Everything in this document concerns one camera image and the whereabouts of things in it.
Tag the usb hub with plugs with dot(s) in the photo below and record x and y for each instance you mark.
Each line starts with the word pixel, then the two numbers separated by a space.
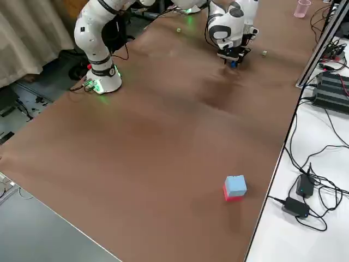
pixel 334 53

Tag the pink plastic cup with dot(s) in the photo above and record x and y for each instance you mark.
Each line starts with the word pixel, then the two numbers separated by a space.
pixel 302 9

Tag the black finned electronics box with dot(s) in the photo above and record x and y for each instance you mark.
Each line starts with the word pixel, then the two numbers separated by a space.
pixel 332 90

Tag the black power adapter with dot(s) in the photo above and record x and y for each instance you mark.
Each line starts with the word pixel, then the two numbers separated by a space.
pixel 304 187
pixel 295 207

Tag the aluminium frame post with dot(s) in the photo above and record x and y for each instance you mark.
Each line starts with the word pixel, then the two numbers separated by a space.
pixel 316 54

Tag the pale fabric curtain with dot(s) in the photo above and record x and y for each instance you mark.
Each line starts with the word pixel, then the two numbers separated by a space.
pixel 27 41

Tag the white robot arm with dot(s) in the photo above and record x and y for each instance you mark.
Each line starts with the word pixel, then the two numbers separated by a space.
pixel 191 4
pixel 92 41

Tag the white desk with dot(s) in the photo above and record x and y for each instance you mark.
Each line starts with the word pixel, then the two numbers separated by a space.
pixel 313 245

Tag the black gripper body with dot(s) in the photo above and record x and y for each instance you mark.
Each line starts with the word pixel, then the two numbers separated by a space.
pixel 233 54

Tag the small blue magnetic cube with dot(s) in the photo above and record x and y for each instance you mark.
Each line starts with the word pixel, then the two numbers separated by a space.
pixel 233 65

